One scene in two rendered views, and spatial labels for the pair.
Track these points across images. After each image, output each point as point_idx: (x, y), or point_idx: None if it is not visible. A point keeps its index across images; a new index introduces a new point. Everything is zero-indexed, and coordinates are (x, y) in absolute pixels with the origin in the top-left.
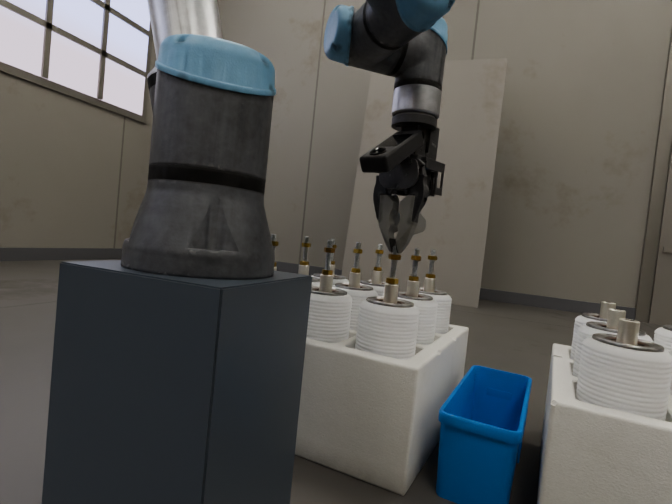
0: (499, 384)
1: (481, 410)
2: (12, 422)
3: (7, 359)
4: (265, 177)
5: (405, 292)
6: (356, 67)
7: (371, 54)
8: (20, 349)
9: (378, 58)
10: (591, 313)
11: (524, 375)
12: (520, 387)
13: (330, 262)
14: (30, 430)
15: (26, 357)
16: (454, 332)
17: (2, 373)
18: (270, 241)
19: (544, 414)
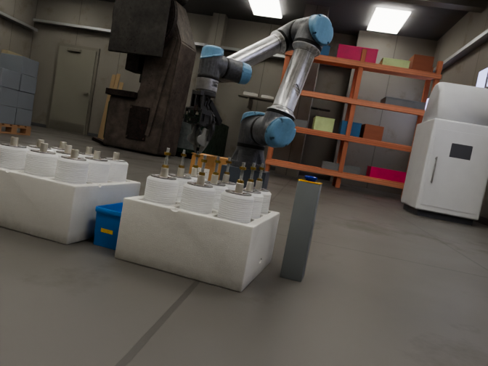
0: (109, 218)
1: (114, 238)
2: (331, 263)
3: (423, 295)
4: (237, 141)
5: (182, 177)
6: (235, 80)
7: (228, 82)
8: (444, 305)
9: (225, 81)
10: (74, 158)
11: (98, 207)
12: (99, 214)
13: (226, 168)
14: (319, 261)
15: (420, 298)
16: (142, 196)
17: (396, 285)
18: (232, 156)
19: (79, 226)
